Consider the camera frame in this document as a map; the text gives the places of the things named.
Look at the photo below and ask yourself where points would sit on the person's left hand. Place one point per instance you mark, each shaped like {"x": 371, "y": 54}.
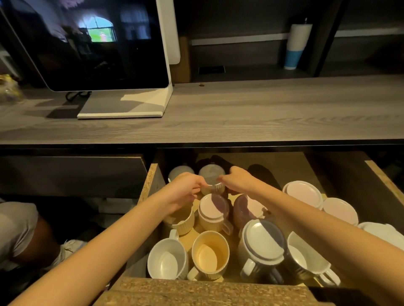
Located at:
{"x": 178, "y": 194}

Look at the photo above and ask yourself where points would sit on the person's right hand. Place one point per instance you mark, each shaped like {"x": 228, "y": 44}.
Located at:
{"x": 241, "y": 182}

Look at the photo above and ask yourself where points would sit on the person's left fingers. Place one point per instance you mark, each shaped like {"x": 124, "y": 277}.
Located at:
{"x": 198, "y": 186}

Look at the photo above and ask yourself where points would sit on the person's right fingers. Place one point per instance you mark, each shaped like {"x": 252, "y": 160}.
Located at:
{"x": 224, "y": 182}

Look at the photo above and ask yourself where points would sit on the cream ribbed mug grey lid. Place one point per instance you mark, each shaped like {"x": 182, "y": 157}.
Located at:
{"x": 212, "y": 177}

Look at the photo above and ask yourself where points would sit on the person's left forearm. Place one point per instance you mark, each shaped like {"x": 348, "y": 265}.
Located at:
{"x": 94, "y": 258}

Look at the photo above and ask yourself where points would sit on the person's right forearm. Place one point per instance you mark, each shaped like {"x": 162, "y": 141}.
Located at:
{"x": 331, "y": 239}

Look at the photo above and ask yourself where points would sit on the mug with grey lid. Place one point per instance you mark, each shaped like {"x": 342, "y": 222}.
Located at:
{"x": 180, "y": 171}

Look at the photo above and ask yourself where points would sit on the cream mug with pink lid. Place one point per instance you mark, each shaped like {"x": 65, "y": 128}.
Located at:
{"x": 212, "y": 211}

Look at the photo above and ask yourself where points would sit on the mug with purple lid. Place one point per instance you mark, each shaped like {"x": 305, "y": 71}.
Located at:
{"x": 247, "y": 209}

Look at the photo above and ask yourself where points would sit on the cream ribbed mug without lid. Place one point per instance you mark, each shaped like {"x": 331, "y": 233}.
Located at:
{"x": 182, "y": 222}

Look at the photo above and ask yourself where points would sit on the cream open mug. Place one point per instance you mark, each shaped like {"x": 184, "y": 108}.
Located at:
{"x": 210, "y": 255}

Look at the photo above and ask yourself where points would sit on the dark mug with white lid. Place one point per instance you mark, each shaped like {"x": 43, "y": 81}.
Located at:
{"x": 262, "y": 242}

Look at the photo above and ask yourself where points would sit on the white open mug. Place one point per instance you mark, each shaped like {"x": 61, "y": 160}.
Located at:
{"x": 167, "y": 260}

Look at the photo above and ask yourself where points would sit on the wooden drawer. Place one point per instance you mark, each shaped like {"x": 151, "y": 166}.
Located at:
{"x": 202, "y": 291}

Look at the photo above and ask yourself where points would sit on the dark mug white inside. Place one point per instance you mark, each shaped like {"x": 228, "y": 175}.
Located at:
{"x": 307, "y": 264}

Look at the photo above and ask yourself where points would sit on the brown cardboard box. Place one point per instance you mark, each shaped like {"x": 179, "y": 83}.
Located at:
{"x": 181, "y": 61}

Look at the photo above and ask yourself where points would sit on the grey drawer front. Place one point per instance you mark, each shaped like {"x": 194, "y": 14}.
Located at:
{"x": 72, "y": 176}

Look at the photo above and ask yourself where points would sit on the white and blue tumbler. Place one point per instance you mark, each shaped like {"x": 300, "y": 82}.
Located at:
{"x": 296, "y": 44}

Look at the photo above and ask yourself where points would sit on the white framed monitor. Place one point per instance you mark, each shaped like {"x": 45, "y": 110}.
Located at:
{"x": 94, "y": 47}

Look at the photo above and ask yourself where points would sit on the person's grey clothing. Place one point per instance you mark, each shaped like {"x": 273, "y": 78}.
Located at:
{"x": 15, "y": 227}

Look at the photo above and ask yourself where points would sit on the dark wooden shelf unit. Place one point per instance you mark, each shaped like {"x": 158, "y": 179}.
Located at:
{"x": 347, "y": 37}

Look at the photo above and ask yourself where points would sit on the clear bag with yellow contents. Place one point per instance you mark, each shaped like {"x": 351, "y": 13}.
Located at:
{"x": 9, "y": 88}

